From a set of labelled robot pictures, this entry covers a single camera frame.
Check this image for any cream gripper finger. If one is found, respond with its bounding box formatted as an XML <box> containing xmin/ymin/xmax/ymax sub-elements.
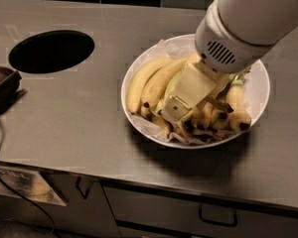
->
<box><xmin>161</xmin><ymin>61</ymin><xmax>229</xmax><ymax>122</ymax></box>

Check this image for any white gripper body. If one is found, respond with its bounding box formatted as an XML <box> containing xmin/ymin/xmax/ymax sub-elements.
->
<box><xmin>195</xmin><ymin>0</ymin><xmax>275</xmax><ymax>73</ymax></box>

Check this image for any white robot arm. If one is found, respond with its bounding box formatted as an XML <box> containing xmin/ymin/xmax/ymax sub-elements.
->
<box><xmin>162</xmin><ymin>0</ymin><xmax>298</xmax><ymax>122</ymax></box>

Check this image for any greenish stem yellow banana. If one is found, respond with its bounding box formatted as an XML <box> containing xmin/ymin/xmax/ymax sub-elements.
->
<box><xmin>190</xmin><ymin>72</ymin><xmax>244</xmax><ymax>131</ymax></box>

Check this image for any short banana right centre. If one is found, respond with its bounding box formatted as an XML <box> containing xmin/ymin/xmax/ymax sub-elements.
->
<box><xmin>210</xmin><ymin>108</ymin><xmax>228</xmax><ymax>130</ymax></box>

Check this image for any white bowl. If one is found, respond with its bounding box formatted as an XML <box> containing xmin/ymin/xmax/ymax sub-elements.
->
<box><xmin>120</xmin><ymin>33</ymin><xmax>271</xmax><ymax>150</ymax></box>

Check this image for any grey cabinet drawer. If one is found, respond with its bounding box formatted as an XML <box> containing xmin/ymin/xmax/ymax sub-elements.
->
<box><xmin>103</xmin><ymin>186</ymin><xmax>298</xmax><ymax>238</ymax></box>

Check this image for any dark brown container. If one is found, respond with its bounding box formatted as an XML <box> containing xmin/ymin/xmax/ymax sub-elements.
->
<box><xmin>0</xmin><ymin>66</ymin><xmax>22</xmax><ymax>108</ymax></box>

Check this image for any label plate on cabinet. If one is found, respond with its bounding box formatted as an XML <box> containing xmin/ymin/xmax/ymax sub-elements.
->
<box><xmin>0</xmin><ymin>166</ymin><xmax>67</xmax><ymax>206</ymax></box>

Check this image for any black drawer handle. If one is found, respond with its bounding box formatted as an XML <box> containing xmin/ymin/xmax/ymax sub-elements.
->
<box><xmin>199</xmin><ymin>204</ymin><xmax>237</xmax><ymax>228</ymax></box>

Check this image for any black cabinet handle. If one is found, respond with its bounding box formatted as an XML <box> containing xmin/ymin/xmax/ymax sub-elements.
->
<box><xmin>75</xmin><ymin>177</ymin><xmax>92</xmax><ymax>199</ymax></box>

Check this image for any black cable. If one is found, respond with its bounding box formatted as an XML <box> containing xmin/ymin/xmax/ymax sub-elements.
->
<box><xmin>0</xmin><ymin>107</ymin><xmax>57</xmax><ymax>236</ymax></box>

